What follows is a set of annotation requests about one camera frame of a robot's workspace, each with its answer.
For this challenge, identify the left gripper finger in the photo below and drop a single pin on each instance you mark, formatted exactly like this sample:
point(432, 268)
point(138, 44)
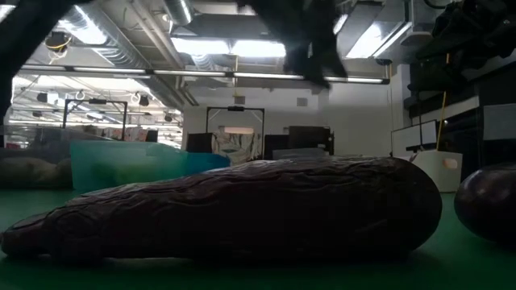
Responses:
point(297, 60)
point(326, 66)

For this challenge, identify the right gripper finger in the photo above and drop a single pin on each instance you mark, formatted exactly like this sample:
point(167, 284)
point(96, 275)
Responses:
point(429, 80)

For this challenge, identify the green cucumber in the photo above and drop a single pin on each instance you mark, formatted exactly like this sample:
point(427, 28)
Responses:
point(115, 175)

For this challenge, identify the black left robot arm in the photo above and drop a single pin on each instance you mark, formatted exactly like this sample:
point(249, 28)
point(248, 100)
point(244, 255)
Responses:
point(28, 32)

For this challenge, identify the white board panel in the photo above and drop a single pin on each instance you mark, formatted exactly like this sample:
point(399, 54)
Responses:
point(407, 139)

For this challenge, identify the black monitor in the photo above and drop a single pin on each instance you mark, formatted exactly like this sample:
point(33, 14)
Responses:
point(310, 137)
point(276, 147)
point(199, 142)

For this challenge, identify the dark transparent plastic bin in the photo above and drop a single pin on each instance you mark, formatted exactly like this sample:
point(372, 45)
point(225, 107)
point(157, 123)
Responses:
point(298, 154)

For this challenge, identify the white plastic bin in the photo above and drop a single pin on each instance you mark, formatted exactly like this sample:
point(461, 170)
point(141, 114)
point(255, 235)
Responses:
point(427, 175)

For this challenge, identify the white patterned cloth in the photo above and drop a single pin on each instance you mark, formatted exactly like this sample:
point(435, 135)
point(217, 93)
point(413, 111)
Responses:
point(238, 147)

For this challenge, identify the long ceiling light strip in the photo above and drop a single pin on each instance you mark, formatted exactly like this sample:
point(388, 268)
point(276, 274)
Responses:
point(189, 73)

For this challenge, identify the blue plastic bin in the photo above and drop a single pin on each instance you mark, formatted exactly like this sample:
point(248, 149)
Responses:
point(209, 163)

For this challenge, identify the dark purple eggplant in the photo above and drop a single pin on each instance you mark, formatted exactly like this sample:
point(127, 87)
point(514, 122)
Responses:
point(488, 205)
point(242, 209)

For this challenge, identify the teal plastic bin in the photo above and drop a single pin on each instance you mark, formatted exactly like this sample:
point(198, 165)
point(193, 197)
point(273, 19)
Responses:
point(161, 165)

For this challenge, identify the dark grey plastic bin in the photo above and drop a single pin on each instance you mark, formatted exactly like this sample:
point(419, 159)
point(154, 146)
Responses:
point(71, 177)

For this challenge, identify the clear plastic bin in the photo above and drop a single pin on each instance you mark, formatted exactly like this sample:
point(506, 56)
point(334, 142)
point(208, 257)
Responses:
point(40, 137)

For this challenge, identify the grey wall plate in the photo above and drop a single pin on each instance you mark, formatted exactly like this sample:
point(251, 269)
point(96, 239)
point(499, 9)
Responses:
point(302, 102)

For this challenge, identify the black metal frame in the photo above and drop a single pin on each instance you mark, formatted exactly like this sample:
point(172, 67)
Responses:
point(263, 129)
point(65, 117)

